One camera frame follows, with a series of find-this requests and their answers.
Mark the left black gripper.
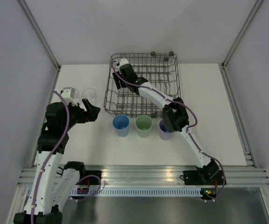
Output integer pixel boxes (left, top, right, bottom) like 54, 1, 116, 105
61, 98, 100, 131

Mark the clear glass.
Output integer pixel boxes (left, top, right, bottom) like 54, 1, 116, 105
74, 89, 79, 99
82, 88, 99, 106

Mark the blue plastic cup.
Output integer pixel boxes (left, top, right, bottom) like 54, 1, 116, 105
113, 114, 130, 137

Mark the green plastic cup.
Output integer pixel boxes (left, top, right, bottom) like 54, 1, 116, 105
135, 115, 153, 138

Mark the purple plastic cup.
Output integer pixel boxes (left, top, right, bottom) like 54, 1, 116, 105
159, 119, 172, 140

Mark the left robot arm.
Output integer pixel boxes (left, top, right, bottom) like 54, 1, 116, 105
14, 99, 101, 224

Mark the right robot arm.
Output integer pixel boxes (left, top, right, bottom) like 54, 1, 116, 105
111, 61, 226, 187

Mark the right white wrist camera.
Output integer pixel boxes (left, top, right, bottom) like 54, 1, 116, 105
114, 58, 129, 69

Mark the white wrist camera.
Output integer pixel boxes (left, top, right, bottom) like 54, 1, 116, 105
55, 87, 84, 109
114, 58, 129, 69

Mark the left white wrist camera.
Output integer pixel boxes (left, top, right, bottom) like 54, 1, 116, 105
55, 87, 84, 109

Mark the grey wire dish rack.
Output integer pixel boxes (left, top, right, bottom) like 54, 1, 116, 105
104, 51, 181, 119

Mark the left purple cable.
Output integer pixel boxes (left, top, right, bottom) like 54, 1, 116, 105
30, 90, 102, 224

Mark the purple cable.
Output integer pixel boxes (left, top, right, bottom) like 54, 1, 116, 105
111, 59, 226, 203
30, 90, 102, 224

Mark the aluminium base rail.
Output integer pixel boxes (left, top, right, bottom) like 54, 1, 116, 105
17, 164, 269, 189

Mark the white slotted cable duct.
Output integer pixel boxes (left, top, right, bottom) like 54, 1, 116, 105
68, 188, 202, 197

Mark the left aluminium frame post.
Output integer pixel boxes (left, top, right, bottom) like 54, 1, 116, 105
17, 0, 61, 71

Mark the aluminium frame post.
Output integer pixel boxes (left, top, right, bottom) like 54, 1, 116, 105
221, 0, 265, 69
17, 0, 61, 71

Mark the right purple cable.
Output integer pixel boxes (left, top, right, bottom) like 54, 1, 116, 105
111, 59, 226, 203

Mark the right aluminium frame post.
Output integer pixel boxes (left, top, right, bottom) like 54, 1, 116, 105
221, 0, 265, 69

